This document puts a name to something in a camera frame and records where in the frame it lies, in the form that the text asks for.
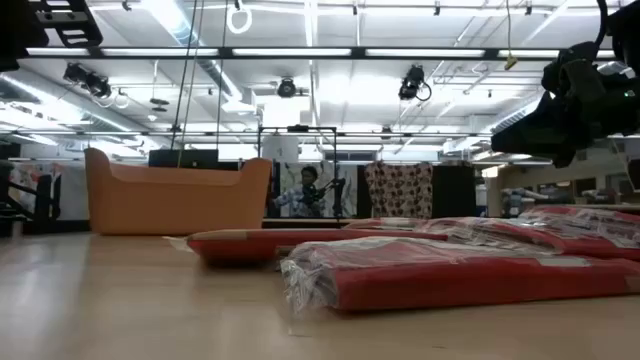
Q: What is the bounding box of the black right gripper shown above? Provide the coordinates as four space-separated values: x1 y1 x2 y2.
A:
491 42 640 169

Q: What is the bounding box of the orange plastic basket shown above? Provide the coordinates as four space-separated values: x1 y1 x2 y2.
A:
83 147 274 236

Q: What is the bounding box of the black frame stand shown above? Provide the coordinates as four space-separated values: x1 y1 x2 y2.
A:
257 124 340 221

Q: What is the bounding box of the black furniture frame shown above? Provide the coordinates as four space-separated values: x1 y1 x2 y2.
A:
0 159 62 236

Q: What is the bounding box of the person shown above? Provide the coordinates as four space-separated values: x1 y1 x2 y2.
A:
272 165 327 219

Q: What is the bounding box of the black ceiling spotlight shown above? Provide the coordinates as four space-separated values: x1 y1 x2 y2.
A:
62 62 113 100
398 64 433 102
277 77 298 99

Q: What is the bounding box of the black hanging cable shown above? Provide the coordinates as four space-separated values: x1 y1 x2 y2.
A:
171 0 200 151

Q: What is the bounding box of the red popcorn bag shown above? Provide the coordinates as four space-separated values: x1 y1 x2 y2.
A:
279 236 640 315
517 204 640 246
185 228 449 266
344 216 441 231
424 216 640 262

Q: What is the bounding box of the black overhead light bar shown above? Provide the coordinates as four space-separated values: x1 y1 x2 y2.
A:
19 46 619 61

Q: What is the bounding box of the white hanging ring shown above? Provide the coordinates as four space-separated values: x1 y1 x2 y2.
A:
225 2 253 36

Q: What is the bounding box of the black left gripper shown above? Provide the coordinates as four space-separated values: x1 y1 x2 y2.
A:
28 0 105 49

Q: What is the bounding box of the floral patterned cloth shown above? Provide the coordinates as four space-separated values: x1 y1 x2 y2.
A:
363 160 435 220

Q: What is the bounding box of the silver ceiling air duct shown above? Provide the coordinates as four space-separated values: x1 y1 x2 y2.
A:
142 0 246 101

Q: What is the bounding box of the black panel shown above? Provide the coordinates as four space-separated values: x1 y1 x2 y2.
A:
430 164 478 219

